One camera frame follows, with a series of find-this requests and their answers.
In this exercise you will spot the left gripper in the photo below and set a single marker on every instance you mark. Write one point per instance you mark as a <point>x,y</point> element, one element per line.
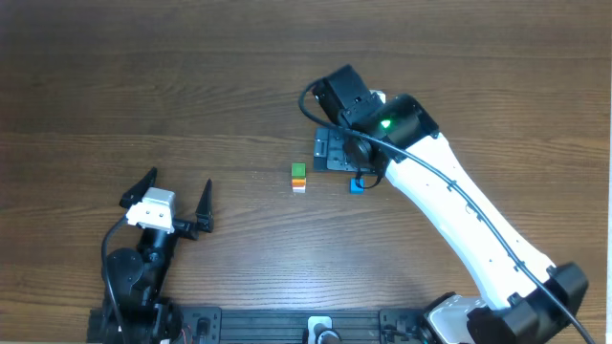
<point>185,228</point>

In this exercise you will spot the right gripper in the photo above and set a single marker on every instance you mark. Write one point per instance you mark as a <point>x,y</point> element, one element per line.
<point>330,153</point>

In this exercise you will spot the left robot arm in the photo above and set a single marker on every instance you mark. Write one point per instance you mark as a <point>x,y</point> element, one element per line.
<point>138,277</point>

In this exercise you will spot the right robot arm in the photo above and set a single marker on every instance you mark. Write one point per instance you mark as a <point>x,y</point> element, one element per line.
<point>454,205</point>

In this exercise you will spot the green cube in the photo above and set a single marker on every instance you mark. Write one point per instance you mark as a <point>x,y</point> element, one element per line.
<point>298,170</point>

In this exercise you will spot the orange cube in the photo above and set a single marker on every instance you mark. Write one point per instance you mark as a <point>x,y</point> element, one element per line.
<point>299,182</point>

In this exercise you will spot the blue cube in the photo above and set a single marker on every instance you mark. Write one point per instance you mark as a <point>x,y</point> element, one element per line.
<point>356,187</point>

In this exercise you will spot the white cube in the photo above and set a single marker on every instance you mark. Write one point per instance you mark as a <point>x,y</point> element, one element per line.
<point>299,189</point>

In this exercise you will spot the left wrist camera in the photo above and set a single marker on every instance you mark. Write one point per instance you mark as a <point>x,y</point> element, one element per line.
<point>152,210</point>

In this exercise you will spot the mounting rail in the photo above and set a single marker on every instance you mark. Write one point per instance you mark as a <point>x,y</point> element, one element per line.
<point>268,327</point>

